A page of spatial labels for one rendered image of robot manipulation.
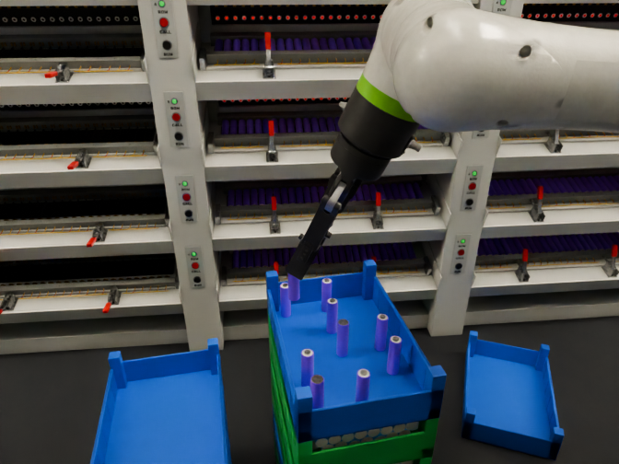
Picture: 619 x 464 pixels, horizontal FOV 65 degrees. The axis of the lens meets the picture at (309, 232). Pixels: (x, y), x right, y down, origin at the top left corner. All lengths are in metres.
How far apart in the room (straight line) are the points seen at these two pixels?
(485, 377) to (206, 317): 0.76
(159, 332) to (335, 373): 0.79
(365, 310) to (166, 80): 0.63
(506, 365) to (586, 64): 1.09
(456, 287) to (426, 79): 1.04
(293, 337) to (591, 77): 0.58
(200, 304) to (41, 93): 0.62
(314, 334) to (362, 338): 0.08
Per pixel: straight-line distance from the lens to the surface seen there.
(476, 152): 1.26
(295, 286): 0.77
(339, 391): 0.75
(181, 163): 1.17
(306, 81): 1.11
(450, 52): 0.43
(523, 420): 1.34
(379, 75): 0.58
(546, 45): 0.47
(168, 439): 0.93
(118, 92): 1.15
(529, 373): 1.47
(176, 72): 1.11
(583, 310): 1.73
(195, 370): 1.03
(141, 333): 1.49
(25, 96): 1.22
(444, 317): 1.48
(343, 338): 0.77
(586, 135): 1.47
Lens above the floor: 0.94
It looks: 28 degrees down
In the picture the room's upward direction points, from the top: straight up
